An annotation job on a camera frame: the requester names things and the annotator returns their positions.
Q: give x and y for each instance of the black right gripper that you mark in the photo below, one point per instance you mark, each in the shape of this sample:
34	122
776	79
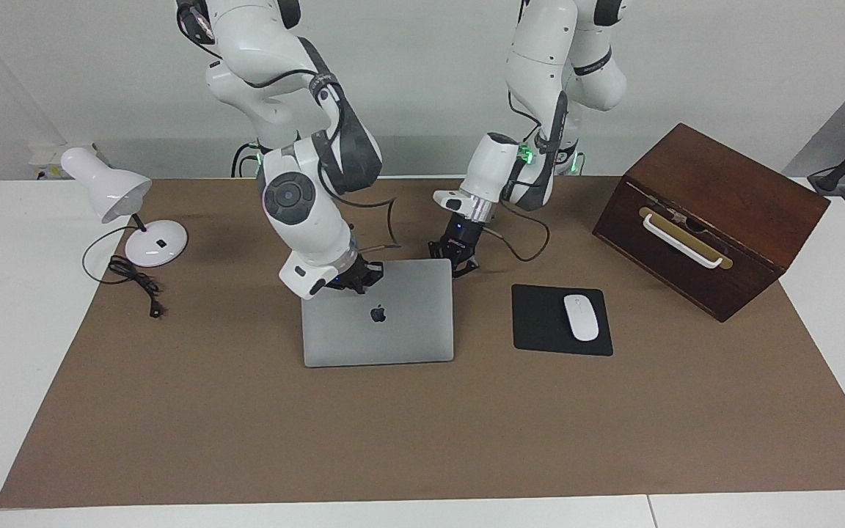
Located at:
348	277

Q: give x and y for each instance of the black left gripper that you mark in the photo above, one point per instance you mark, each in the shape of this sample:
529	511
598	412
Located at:
464	233

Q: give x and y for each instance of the silver grey laptop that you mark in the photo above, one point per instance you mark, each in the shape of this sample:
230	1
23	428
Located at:
393	337

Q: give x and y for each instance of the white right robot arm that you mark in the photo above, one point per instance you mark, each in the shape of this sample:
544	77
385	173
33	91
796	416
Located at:
298	220

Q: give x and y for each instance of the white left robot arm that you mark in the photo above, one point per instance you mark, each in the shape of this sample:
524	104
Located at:
488	172

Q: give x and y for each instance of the black mouse pad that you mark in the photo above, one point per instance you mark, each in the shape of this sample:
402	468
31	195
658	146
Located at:
540	323

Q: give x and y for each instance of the white computer mouse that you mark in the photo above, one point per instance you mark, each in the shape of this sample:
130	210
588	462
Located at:
582	319

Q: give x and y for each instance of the brown paper table mat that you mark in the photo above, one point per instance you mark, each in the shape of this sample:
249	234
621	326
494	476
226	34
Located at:
422	440

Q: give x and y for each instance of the white desk lamp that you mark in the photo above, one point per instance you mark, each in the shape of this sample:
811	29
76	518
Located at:
111	187

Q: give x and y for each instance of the dark brown wooden box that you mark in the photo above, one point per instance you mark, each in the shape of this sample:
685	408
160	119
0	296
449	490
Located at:
723	183

